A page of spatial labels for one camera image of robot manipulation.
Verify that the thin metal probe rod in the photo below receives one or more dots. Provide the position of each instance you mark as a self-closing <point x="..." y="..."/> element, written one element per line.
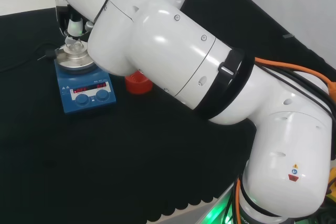
<point x="41" y="58"/>

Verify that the clear glass round-bottom flask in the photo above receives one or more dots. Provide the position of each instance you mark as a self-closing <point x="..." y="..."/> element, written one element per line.
<point x="75" y="48"/>

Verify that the small grey cloth clip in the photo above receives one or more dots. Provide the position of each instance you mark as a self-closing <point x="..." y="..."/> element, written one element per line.
<point x="288" y="36"/>

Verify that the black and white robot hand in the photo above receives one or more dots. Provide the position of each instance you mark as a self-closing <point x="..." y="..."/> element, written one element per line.
<point x="73" y="26"/>

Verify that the yellow stop button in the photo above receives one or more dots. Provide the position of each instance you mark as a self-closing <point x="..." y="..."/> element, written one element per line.
<point x="332" y="184"/>

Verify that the black bench cloth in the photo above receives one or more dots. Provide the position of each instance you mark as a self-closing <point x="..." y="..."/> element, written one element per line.
<point x="105" y="155"/>

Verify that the grey metal base plate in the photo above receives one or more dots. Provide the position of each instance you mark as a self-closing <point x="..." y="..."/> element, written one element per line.
<point x="218" y="208"/>

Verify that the red ribbed flask stand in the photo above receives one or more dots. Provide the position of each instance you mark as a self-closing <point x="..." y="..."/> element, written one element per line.
<point x="136" y="87"/>

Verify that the heater with blue base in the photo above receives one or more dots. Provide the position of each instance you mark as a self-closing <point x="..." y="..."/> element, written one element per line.
<point x="86" y="95"/>

